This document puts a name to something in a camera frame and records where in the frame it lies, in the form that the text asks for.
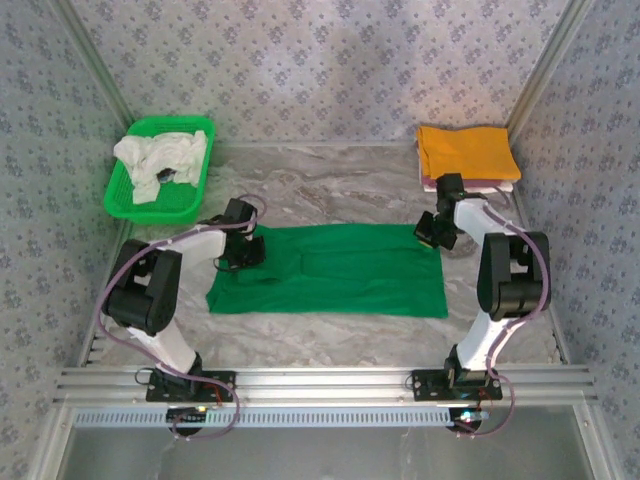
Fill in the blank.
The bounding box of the aluminium mounting rail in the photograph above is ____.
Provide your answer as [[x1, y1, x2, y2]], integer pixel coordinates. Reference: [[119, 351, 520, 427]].
[[52, 366, 599, 405]]

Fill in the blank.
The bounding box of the folded maroon t-shirt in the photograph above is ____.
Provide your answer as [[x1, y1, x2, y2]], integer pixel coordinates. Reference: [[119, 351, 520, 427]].
[[419, 172, 514, 191]]

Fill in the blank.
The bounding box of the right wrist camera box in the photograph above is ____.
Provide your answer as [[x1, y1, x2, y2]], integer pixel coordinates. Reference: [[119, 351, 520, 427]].
[[414, 210, 438, 241]]

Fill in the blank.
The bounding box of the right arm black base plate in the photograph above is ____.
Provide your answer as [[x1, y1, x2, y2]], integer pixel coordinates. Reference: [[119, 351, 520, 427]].
[[410, 368, 504, 401]]

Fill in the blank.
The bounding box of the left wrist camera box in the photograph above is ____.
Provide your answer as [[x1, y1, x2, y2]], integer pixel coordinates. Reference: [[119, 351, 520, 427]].
[[245, 235, 267, 266]]

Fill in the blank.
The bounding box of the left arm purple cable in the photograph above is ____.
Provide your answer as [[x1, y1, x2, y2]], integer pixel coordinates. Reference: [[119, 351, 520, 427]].
[[96, 193, 260, 442]]

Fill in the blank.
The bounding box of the slotted grey cable duct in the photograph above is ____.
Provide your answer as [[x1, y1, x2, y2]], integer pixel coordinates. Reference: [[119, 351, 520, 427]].
[[74, 407, 464, 429]]

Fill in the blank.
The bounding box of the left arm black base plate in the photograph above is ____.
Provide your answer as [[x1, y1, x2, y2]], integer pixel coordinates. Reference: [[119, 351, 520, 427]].
[[145, 369, 237, 403]]

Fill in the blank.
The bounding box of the folded white t-shirt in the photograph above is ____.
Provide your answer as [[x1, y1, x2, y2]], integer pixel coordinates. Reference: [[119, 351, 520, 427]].
[[422, 180, 515, 195]]

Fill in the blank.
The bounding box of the folded orange t-shirt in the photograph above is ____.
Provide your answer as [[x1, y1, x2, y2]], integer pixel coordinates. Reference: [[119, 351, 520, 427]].
[[416, 124, 523, 182]]

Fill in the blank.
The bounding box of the green plastic laundry basket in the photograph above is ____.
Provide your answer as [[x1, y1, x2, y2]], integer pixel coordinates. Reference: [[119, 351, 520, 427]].
[[103, 115, 217, 225]]

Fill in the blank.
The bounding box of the aluminium frame post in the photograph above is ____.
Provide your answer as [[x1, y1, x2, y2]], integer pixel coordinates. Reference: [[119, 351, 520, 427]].
[[504, 0, 596, 131], [52, 0, 136, 129]]

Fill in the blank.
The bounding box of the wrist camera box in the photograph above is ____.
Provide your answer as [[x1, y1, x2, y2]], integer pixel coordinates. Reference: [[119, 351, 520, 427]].
[[414, 210, 438, 241], [245, 235, 267, 266]]

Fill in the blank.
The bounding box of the crumpled white t-shirt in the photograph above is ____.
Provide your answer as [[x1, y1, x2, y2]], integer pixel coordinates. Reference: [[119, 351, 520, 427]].
[[113, 129, 210, 205]]

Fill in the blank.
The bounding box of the green t-shirt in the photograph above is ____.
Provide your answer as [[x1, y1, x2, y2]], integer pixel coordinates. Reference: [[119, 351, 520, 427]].
[[205, 223, 449, 320]]

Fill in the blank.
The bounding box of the black controller board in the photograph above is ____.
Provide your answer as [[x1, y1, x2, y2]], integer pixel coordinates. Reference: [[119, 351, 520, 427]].
[[167, 407, 209, 427], [449, 408, 489, 434]]

